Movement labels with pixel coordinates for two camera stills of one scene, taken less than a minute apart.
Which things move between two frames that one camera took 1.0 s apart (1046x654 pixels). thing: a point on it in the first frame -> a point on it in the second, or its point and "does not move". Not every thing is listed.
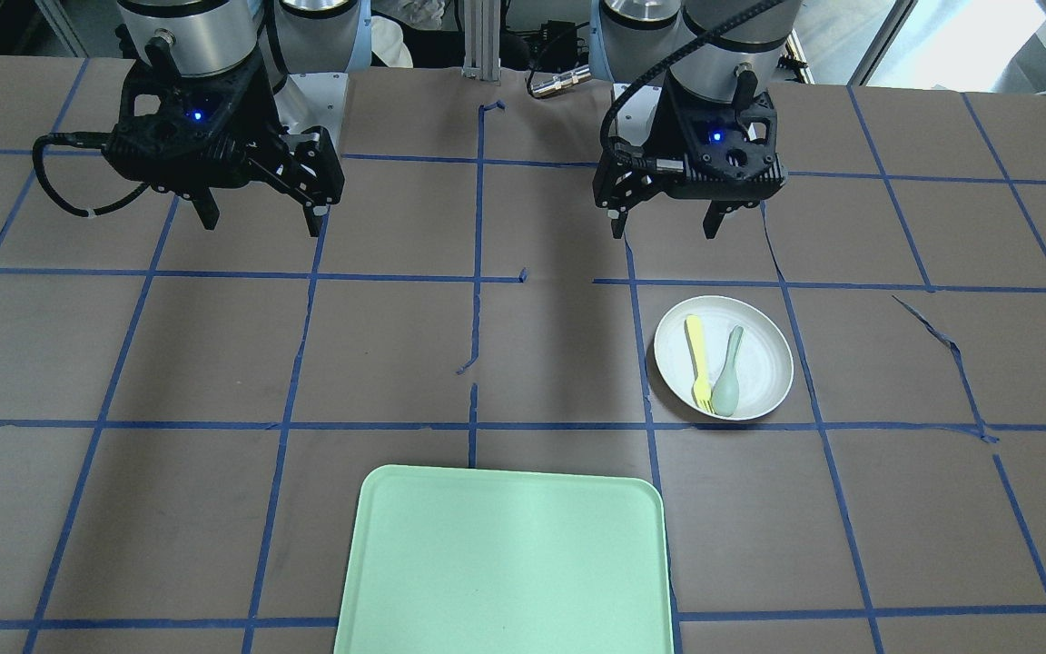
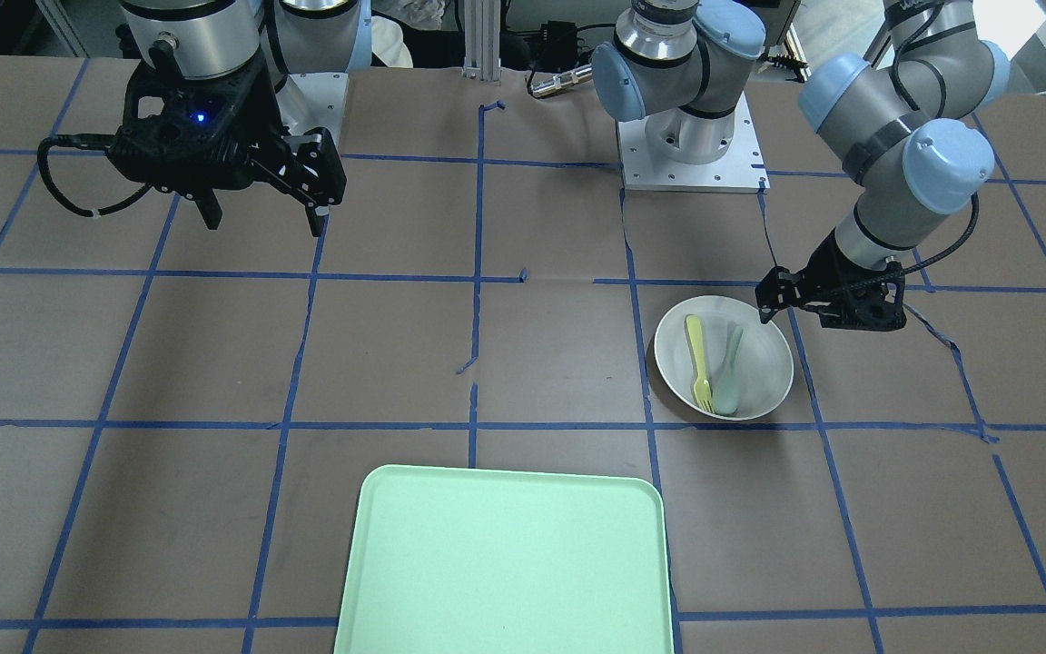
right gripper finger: x=314 y=214 does not move
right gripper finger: x=206 y=207 does not move
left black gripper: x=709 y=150 -> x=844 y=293
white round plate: x=764 y=355 does not move
